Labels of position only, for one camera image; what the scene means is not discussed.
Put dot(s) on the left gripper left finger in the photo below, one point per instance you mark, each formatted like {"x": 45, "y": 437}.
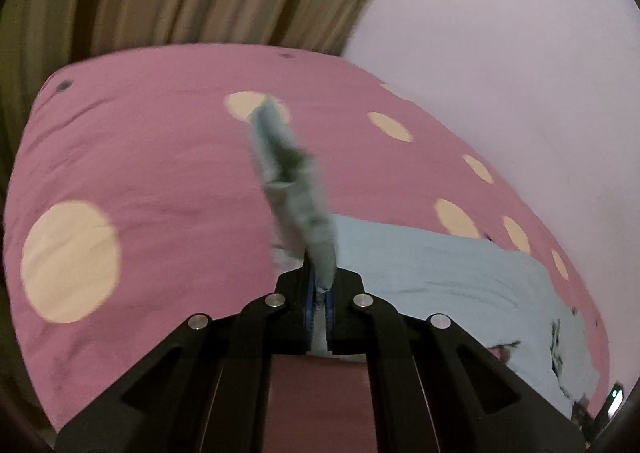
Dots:
{"x": 205, "y": 387}

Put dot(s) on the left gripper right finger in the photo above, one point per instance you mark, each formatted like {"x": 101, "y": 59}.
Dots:
{"x": 434, "y": 388}

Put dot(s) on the light blue quilted jacket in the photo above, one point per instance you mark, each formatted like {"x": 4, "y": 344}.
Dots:
{"x": 504, "y": 299}

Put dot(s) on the pink polka dot bedspread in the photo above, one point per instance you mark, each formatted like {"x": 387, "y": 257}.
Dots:
{"x": 135, "y": 203}

